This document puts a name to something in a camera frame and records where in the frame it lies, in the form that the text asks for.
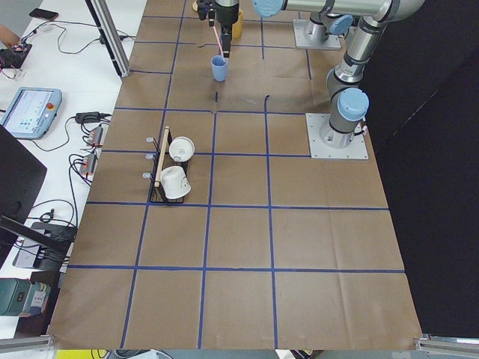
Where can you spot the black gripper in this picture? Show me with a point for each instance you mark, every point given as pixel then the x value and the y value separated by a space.
pixel 226 16

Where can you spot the light blue plastic cup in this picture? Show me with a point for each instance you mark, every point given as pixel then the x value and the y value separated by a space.
pixel 219 66

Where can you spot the white cup upper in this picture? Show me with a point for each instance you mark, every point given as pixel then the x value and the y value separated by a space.
pixel 181 149

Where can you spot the white cup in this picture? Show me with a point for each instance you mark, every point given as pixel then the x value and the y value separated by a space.
pixel 181 149
pixel 175 182

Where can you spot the white cup lower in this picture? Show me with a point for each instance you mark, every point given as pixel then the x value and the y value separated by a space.
pixel 175 182

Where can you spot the person's hand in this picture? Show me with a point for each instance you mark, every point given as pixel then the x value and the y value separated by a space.
pixel 7 37

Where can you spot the black power adapter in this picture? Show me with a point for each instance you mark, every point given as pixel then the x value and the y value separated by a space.
pixel 88 117

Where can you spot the black smartphone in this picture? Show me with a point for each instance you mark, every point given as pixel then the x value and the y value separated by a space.
pixel 47 15

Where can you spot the brown paper table cover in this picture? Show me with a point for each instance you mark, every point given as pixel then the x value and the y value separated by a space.
pixel 271 249

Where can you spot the blue teach pendant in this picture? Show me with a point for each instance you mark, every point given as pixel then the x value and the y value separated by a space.
pixel 31 112

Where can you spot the black monitor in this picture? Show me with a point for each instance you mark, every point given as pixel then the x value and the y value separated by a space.
pixel 22 176

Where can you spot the grey usb hub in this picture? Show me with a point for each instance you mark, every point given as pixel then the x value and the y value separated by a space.
pixel 27 258

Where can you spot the green box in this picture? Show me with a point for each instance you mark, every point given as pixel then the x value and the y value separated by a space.
pixel 14 293

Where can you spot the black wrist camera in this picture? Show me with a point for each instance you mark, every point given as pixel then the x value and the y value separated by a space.
pixel 206 11

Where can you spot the aluminium frame post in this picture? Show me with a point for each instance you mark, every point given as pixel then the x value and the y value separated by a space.
pixel 103 21

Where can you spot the black wire cup rack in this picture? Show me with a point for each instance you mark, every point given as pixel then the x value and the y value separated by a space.
pixel 161 160

